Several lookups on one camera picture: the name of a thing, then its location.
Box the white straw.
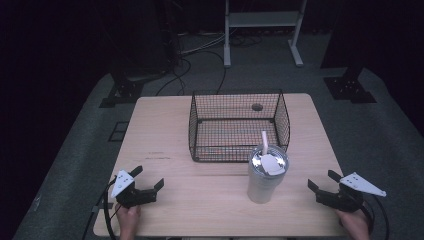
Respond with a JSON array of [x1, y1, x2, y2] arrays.
[[260, 130, 270, 157]]

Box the white floor cables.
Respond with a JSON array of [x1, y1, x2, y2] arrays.
[[179, 31, 231, 57]]

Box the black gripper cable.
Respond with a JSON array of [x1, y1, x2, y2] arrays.
[[81, 175, 118, 240], [361, 194, 391, 240]]

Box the person's left hand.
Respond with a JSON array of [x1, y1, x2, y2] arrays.
[[114, 203, 142, 240]]

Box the black floor cable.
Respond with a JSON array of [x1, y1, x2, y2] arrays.
[[154, 57, 193, 97], [186, 49, 228, 95]]

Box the white metal stand frame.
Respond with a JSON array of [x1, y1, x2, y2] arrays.
[[223, 0, 308, 69]]

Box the black wire basket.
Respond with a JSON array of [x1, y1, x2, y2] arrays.
[[188, 89, 291, 164]]

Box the black stand base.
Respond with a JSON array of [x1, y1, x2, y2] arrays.
[[320, 39, 378, 105], [99, 73, 146, 109]]

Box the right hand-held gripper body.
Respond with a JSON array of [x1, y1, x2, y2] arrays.
[[315, 171, 388, 214]]

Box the steel tumbler with straw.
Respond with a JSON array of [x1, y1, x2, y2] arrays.
[[246, 143, 290, 205]]

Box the person's right hand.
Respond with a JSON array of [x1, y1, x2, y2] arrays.
[[335, 208, 371, 240]]

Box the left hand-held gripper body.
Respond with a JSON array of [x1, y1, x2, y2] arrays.
[[110, 169, 158, 210]]

